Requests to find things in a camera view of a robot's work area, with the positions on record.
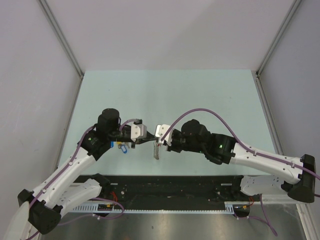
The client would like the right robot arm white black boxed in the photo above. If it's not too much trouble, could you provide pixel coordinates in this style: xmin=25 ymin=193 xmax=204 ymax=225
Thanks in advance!
xmin=157 ymin=119 xmax=316 ymax=203

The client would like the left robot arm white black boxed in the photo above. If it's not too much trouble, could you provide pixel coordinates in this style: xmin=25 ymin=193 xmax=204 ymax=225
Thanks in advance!
xmin=17 ymin=108 xmax=157 ymax=235

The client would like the blue tag key front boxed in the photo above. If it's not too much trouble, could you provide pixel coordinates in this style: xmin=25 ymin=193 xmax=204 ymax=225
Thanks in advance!
xmin=118 ymin=144 xmax=128 ymax=154

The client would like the yellow tag key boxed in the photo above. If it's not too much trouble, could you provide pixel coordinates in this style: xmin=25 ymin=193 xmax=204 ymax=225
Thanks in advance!
xmin=113 ymin=141 xmax=130 ymax=148

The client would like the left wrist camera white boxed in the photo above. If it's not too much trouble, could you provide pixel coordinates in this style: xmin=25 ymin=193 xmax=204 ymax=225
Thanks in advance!
xmin=130 ymin=119 xmax=147 ymax=142

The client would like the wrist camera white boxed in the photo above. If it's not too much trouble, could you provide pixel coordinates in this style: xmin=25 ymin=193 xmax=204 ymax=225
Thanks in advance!
xmin=155 ymin=124 xmax=173 ymax=146
xmin=130 ymin=119 xmax=147 ymax=142

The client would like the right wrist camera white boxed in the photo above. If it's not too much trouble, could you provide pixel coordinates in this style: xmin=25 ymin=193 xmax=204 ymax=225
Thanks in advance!
xmin=155 ymin=124 xmax=173 ymax=146

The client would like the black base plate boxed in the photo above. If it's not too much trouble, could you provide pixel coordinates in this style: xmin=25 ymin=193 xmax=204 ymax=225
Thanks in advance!
xmin=75 ymin=173 xmax=260 ymax=210

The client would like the slotted cable duct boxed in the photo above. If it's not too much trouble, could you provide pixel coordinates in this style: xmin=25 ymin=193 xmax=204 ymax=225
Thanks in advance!
xmin=70 ymin=201 xmax=235 ymax=215

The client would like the left aluminium frame post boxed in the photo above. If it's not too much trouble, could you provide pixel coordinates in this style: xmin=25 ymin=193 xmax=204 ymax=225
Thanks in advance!
xmin=37 ymin=0 xmax=84 ymax=79

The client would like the aluminium frame post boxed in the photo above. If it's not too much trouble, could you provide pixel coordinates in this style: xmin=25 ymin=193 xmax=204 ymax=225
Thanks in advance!
xmin=255 ymin=0 xmax=304 ymax=78
xmin=37 ymin=0 xmax=84 ymax=79

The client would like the right aluminium frame post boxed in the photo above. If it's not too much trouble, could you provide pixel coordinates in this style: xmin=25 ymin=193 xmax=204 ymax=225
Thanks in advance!
xmin=255 ymin=0 xmax=304 ymax=78

